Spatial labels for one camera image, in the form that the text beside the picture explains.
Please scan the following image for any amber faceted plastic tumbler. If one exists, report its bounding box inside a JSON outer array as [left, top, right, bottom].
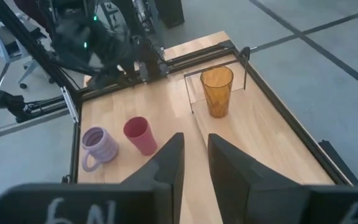
[[200, 65, 234, 119]]

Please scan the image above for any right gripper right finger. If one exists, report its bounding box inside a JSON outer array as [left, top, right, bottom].
[[208, 133, 358, 224]]

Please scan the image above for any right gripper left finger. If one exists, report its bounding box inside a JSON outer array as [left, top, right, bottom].
[[0, 132, 186, 224]]

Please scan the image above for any purple ribbed ceramic mug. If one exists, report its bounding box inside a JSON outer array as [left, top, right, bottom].
[[81, 126, 120, 173]]

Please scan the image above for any black floor box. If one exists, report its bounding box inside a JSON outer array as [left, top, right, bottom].
[[155, 0, 186, 29]]

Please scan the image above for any wooden shelf with wire frame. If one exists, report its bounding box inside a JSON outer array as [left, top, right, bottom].
[[183, 46, 335, 186]]

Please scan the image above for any white office chair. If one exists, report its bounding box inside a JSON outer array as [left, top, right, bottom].
[[0, 18, 56, 90]]

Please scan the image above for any black aluminium table frame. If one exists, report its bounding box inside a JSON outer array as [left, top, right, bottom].
[[0, 0, 358, 187]]

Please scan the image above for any red plastic cup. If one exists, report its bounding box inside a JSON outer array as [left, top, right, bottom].
[[122, 116, 158, 156]]

